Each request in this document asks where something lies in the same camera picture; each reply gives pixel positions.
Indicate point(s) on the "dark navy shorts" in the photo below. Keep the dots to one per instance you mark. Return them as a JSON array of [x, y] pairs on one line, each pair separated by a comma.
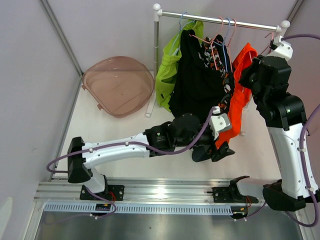
[[200, 153]]

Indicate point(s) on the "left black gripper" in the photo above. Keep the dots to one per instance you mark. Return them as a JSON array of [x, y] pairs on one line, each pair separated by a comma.
[[223, 150]]

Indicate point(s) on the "light blue hanger left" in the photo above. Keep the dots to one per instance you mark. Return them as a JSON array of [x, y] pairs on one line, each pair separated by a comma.
[[181, 25]]

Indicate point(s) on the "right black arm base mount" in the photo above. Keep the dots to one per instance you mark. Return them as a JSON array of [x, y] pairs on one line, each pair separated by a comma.
[[231, 194]]

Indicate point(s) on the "grey slotted cable duct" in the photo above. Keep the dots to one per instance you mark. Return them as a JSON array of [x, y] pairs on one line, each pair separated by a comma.
[[137, 208]]

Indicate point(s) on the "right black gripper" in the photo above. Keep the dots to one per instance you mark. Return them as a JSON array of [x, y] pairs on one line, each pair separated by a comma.
[[254, 66]]

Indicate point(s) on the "translucent pink plastic basket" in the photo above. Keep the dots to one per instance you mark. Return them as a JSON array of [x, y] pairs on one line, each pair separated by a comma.
[[121, 85]]

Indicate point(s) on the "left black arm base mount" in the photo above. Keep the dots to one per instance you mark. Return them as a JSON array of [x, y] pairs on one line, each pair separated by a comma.
[[113, 193]]

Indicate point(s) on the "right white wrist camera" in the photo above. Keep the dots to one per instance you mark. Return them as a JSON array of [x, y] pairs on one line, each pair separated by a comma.
[[280, 48]]

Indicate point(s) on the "aluminium extrusion rail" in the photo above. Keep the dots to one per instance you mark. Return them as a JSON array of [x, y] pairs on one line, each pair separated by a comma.
[[159, 190]]

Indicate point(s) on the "lime green shorts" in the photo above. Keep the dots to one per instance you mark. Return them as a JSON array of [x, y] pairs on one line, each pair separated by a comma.
[[168, 69]]

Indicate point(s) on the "black shorts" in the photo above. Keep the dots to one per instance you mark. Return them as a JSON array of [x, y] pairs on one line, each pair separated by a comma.
[[197, 87]]

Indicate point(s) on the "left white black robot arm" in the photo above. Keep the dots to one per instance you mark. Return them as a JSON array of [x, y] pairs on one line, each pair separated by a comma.
[[169, 138]]

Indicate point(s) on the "pink hanger with navy shorts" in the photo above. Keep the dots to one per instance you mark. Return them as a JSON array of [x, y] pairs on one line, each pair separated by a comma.
[[229, 43]]

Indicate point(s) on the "camouflage patterned shorts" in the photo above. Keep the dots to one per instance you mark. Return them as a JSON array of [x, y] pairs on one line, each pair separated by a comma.
[[227, 80]]

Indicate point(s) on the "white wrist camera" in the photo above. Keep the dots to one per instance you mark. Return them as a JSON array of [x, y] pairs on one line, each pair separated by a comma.
[[219, 122], [280, 48]]

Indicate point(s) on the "orange shorts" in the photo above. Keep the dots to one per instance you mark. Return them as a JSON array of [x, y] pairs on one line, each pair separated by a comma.
[[241, 95]]

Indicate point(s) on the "white metal clothes rack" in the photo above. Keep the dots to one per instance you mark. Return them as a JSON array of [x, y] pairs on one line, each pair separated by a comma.
[[158, 12]]

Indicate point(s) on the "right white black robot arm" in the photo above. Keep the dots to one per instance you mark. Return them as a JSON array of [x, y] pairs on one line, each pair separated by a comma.
[[285, 118]]

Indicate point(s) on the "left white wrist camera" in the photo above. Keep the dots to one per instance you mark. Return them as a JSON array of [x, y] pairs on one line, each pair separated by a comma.
[[219, 122]]

